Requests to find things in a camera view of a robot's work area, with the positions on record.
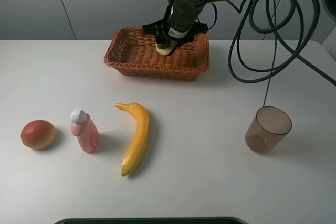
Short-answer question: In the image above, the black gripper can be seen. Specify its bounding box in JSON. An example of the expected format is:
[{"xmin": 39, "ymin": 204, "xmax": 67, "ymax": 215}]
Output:
[{"xmin": 142, "ymin": 0, "xmax": 208, "ymax": 49}]

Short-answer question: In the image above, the halved toy avocado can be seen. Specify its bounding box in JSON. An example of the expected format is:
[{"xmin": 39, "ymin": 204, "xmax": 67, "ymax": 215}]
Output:
[{"xmin": 155, "ymin": 41, "xmax": 176, "ymax": 56}]

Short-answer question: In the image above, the brown wicker basket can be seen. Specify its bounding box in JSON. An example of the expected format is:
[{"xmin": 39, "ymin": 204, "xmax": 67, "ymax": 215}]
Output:
[{"xmin": 104, "ymin": 27, "xmax": 210, "ymax": 81}]

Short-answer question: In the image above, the yellow toy banana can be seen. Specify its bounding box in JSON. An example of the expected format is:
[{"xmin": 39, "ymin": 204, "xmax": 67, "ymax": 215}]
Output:
[{"xmin": 115, "ymin": 103, "xmax": 150, "ymax": 177}]

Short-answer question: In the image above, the pink bottle white cap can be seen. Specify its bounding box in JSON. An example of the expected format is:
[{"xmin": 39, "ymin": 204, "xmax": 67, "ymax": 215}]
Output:
[{"xmin": 70, "ymin": 107, "xmax": 99, "ymax": 153}]

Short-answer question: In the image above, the brown translucent plastic cup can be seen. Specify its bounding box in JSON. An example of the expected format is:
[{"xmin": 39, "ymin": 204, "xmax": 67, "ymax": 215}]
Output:
[{"xmin": 245, "ymin": 106, "xmax": 292, "ymax": 154}]

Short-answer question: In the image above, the red orange toy fruit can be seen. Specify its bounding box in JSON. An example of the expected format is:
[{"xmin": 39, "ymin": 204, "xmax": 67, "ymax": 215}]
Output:
[{"xmin": 20, "ymin": 120, "xmax": 56, "ymax": 151}]

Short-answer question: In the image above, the black tray edge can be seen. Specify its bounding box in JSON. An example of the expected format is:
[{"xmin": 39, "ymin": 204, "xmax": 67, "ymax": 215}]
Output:
[{"xmin": 56, "ymin": 217, "xmax": 246, "ymax": 224}]

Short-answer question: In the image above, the thick black cable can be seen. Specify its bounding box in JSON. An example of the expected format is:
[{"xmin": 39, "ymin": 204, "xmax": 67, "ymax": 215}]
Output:
[{"xmin": 227, "ymin": 0, "xmax": 336, "ymax": 87}]

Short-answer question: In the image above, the thin black cable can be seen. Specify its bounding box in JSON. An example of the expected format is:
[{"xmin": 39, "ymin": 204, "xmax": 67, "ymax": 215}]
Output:
[{"xmin": 262, "ymin": 0, "xmax": 278, "ymax": 108}]

